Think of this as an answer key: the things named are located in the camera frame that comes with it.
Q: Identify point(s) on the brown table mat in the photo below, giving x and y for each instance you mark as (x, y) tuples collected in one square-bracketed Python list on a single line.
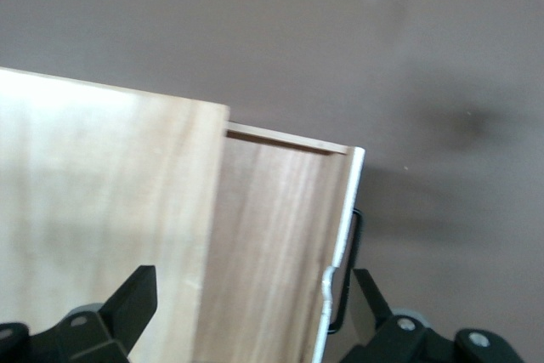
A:
[(382, 40)]

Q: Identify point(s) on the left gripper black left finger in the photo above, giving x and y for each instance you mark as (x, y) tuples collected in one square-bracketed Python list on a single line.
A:
[(127, 312)]

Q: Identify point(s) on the wooden drawer cabinet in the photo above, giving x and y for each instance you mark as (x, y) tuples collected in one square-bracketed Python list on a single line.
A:
[(106, 193)]

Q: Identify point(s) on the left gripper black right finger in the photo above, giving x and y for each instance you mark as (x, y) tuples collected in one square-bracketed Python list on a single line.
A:
[(382, 329)]

